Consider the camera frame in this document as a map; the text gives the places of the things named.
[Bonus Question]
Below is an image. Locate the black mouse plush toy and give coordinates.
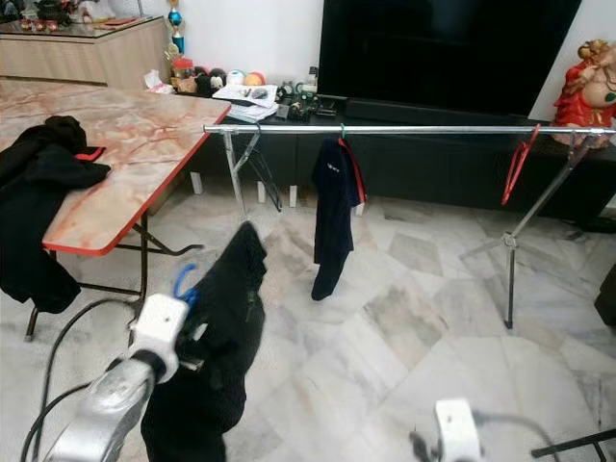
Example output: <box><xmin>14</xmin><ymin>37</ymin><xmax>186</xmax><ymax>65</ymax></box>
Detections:
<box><xmin>194</xmin><ymin>67</ymin><xmax>229</xmax><ymax>94</ymax></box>

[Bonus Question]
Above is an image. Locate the black shirt with red trim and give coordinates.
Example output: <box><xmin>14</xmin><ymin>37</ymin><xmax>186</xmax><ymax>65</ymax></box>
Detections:
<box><xmin>0</xmin><ymin>115</ymin><xmax>112</xmax><ymax>316</ymax></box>

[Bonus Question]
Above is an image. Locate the plain black garment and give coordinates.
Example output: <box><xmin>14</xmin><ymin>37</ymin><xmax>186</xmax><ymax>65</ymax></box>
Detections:
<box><xmin>140</xmin><ymin>221</ymin><xmax>269</xmax><ymax>462</ymax></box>

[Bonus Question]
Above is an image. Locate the white paper stack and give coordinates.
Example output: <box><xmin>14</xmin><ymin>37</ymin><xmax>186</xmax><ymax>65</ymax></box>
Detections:
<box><xmin>212</xmin><ymin>84</ymin><xmax>280</xmax><ymax>123</ymax></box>

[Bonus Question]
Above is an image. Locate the black television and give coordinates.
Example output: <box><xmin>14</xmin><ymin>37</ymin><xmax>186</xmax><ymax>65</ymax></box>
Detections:
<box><xmin>318</xmin><ymin>0</ymin><xmax>583</xmax><ymax>121</ymax></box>

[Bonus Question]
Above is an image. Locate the blue gold trophy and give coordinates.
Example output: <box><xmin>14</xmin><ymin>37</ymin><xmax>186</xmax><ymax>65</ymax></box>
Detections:
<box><xmin>166</xmin><ymin>0</ymin><xmax>186</xmax><ymax>56</ymax></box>

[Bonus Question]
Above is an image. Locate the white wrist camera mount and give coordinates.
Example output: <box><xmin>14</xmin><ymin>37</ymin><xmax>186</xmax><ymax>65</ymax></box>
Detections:
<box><xmin>130</xmin><ymin>294</ymin><xmax>191</xmax><ymax>384</ymax></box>
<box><xmin>433</xmin><ymin>398</ymin><xmax>484</xmax><ymax>462</ymax></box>

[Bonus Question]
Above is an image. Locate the silver metal clothes rack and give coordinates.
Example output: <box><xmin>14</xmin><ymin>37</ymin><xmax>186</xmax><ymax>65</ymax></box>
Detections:
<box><xmin>202</xmin><ymin>121</ymin><xmax>616</xmax><ymax>330</ymax></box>

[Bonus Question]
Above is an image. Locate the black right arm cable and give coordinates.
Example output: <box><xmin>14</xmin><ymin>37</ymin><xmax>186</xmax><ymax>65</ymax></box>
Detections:
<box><xmin>472</xmin><ymin>409</ymin><xmax>569</xmax><ymax>449</ymax></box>

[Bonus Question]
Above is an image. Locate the black tape dispenser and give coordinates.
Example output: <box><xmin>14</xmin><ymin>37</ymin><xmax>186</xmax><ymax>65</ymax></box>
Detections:
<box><xmin>279</xmin><ymin>91</ymin><xmax>319</xmax><ymax>121</ymax></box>

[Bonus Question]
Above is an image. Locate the red lidded jar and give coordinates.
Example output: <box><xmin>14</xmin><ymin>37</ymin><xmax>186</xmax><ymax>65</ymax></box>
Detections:
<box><xmin>171</xmin><ymin>58</ymin><xmax>195</xmax><ymax>94</ymax></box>

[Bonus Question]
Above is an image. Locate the dark thin hanger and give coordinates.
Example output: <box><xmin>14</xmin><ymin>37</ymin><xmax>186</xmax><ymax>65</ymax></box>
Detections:
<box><xmin>236</xmin><ymin>127</ymin><xmax>285</xmax><ymax>213</ymax></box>

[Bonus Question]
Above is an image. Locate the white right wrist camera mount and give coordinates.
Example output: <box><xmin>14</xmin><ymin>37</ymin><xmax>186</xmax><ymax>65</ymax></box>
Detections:
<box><xmin>433</xmin><ymin>398</ymin><xmax>484</xmax><ymax>462</ymax></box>

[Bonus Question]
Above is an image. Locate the black soundbar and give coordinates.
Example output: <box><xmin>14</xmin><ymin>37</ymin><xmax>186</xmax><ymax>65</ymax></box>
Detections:
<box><xmin>345</xmin><ymin>96</ymin><xmax>535</xmax><ymax>126</ymax></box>

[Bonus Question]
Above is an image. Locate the red plastic hanger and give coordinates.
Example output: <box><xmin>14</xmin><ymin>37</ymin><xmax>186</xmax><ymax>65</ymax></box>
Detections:
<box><xmin>500</xmin><ymin>123</ymin><xmax>543</xmax><ymax>206</ymax></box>

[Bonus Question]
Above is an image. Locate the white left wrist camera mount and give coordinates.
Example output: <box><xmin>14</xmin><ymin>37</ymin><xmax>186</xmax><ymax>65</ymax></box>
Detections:
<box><xmin>130</xmin><ymin>294</ymin><xmax>191</xmax><ymax>384</ymax></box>

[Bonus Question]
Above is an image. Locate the beige wooden sideboard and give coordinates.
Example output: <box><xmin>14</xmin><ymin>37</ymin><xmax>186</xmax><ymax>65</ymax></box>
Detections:
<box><xmin>0</xmin><ymin>17</ymin><xmax>169</xmax><ymax>92</ymax></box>

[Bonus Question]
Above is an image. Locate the dark bronze ornament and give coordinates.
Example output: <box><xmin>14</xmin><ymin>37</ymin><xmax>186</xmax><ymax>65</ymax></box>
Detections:
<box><xmin>34</xmin><ymin>0</ymin><xmax>73</xmax><ymax>27</ymax></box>

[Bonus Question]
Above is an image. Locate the black TV console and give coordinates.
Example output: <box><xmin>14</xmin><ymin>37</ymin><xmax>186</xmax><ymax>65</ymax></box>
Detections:
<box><xmin>192</xmin><ymin>94</ymin><xmax>616</xmax><ymax>227</ymax></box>

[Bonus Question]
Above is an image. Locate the pink tissue box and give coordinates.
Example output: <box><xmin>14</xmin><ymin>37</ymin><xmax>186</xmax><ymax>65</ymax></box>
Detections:
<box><xmin>144</xmin><ymin>70</ymin><xmax>172</xmax><ymax>94</ymax></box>

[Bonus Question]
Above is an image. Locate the blue plastic hanger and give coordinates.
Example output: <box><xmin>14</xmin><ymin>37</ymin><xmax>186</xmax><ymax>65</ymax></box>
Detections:
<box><xmin>171</xmin><ymin>262</ymin><xmax>198</xmax><ymax>307</ymax></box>

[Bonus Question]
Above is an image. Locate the navy shirt with red trim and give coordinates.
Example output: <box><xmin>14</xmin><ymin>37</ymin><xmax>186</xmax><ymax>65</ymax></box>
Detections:
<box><xmin>310</xmin><ymin>138</ymin><xmax>367</xmax><ymax>302</ymax></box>

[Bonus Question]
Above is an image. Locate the red laughing Buddha statue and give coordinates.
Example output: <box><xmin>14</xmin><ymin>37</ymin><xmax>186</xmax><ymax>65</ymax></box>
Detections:
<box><xmin>552</xmin><ymin>38</ymin><xmax>616</xmax><ymax>150</ymax></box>

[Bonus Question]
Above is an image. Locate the marble top folding table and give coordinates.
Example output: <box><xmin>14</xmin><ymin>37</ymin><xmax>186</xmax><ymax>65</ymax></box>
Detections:
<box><xmin>0</xmin><ymin>79</ymin><xmax>234</xmax><ymax>343</ymax></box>

